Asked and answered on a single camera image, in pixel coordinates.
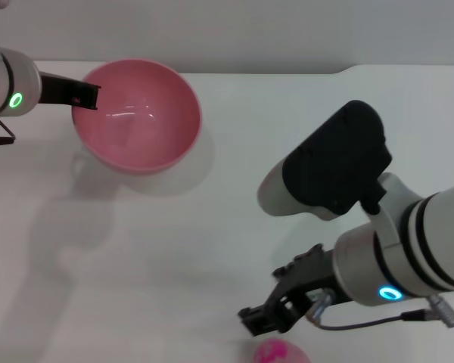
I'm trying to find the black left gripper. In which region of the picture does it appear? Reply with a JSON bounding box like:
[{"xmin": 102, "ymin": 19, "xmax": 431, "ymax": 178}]
[{"xmin": 38, "ymin": 71, "xmax": 101, "ymax": 112}]

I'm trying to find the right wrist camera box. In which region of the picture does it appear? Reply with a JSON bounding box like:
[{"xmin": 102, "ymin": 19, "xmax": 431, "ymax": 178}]
[{"xmin": 257, "ymin": 99, "xmax": 394, "ymax": 222}]

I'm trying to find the pink fuzzy peach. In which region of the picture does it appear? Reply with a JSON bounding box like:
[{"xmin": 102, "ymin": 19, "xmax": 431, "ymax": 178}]
[{"xmin": 253, "ymin": 337, "xmax": 311, "ymax": 363}]

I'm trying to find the left arm cable with connector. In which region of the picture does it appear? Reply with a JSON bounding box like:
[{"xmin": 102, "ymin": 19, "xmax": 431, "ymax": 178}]
[{"xmin": 0, "ymin": 116, "xmax": 17, "ymax": 149}]

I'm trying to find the arm cable with connector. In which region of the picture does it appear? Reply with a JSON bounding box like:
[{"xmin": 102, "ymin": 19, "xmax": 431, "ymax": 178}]
[
  {"xmin": 306, "ymin": 288, "xmax": 454, "ymax": 332},
  {"xmin": 0, "ymin": 116, "xmax": 17, "ymax": 149}
]

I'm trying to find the pink bowl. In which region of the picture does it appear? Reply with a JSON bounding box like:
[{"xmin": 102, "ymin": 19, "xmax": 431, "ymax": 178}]
[{"xmin": 70, "ymin": 57, "xmax": 203, "ymax": 177}]

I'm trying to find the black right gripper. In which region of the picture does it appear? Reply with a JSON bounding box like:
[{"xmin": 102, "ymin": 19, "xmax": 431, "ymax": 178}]
[{"xmin": 238, "ymin": 244, "xmax": 352, "ymax": 338}]

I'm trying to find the right arm cable with connector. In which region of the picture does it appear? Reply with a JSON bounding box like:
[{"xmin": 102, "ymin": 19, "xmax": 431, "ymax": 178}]
[{"xmin": 306, "ymin": 288, "xmax": 454, "ymax": 332}]

